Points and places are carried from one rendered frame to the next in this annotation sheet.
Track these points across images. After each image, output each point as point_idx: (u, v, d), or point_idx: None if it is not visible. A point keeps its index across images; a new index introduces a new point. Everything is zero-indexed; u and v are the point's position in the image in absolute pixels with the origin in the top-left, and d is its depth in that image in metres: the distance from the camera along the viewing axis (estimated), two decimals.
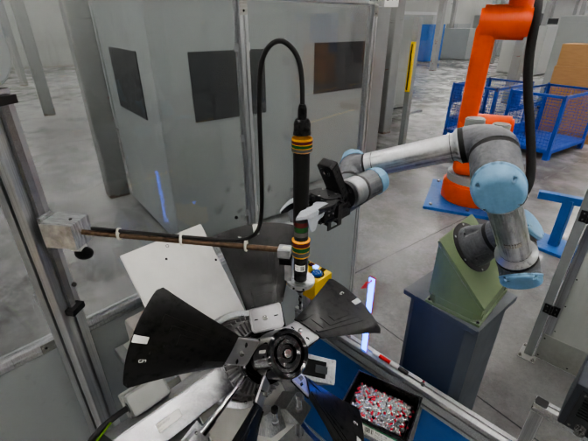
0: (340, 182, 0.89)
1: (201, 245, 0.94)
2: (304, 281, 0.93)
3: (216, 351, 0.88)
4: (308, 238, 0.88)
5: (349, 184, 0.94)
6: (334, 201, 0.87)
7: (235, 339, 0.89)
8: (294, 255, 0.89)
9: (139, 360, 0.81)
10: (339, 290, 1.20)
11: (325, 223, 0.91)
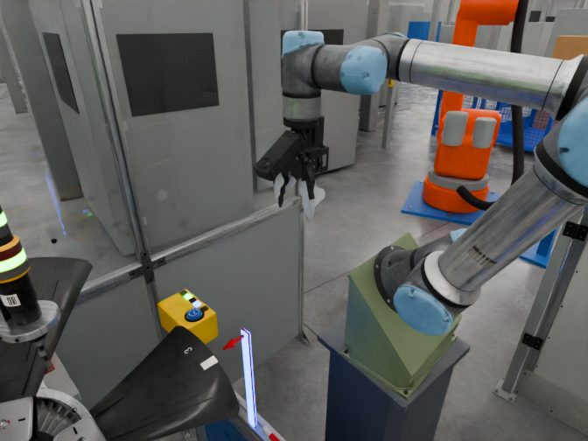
0: (289, 156, 0.73)
1: None
2: (31, 322, 0.49)
3: None
4: (7, 242, 0.44)
5: (293, 126, 0.73)
6: (306, 172, 0.76)
7: None
8: None
9: None
10: (185, 346, 0.79)
11: (318, 165, 0.81)
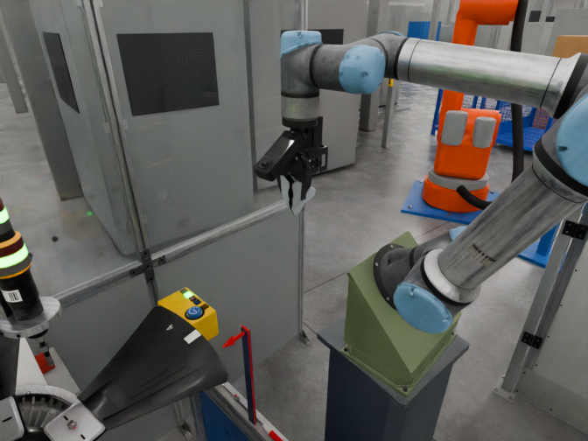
0: (288, 156, 0.73)
1: None
2: (32, 318, 0.49)
3: None
4: (9, 238, 0.45)
5: (292, 126, 0.73)
6: (304, 177, 0.76)
7: (7, 395, 0.57)
8: None
9: None
10: None
11: (318, 164, 0.81)
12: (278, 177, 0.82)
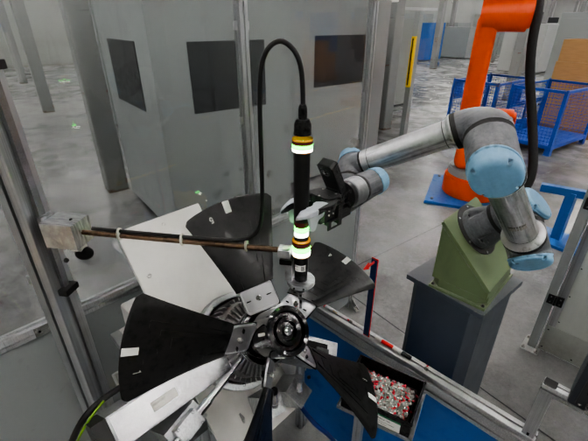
0: (340, 182, 0.89)
1: (201, 245, 0.94)
2: (305, 281, 0.93)
3: (248, 272, 0.94)
4: (308, 239, 0.88)
5: (349, 184, 0.94)
6: (334, 201, 0.87)
7: (269, 278, 0.93)
8: (294, 255, 0.89)
9: (211, 218, 0.95)
10: (364, 377, 1.07)
11: (325, 223, 0.91)
12: None
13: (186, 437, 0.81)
